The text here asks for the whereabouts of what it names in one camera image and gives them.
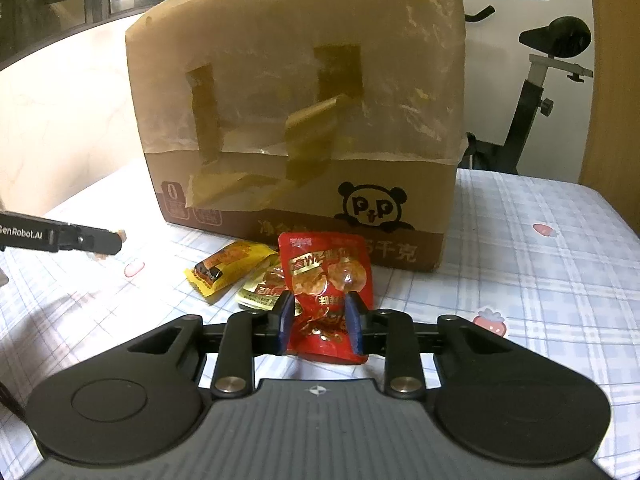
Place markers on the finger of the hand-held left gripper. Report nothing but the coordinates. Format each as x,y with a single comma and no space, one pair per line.
90,239

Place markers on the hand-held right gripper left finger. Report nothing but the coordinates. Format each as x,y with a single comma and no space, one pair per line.
286,322

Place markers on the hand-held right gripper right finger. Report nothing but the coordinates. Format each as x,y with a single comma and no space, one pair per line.
354,322

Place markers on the gold snack packet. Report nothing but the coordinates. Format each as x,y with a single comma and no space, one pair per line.
257,292

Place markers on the red snack packet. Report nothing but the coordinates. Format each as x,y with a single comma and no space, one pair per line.
320,270

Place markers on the yellow snack packet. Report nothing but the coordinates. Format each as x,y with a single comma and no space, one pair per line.
225,265

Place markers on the cardboard box with plastic liner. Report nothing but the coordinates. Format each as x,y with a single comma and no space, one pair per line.
280,60

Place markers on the black exercise bike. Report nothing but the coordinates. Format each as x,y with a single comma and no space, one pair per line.
520,125

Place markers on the wooden panel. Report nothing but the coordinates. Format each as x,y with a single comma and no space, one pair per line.
615,85

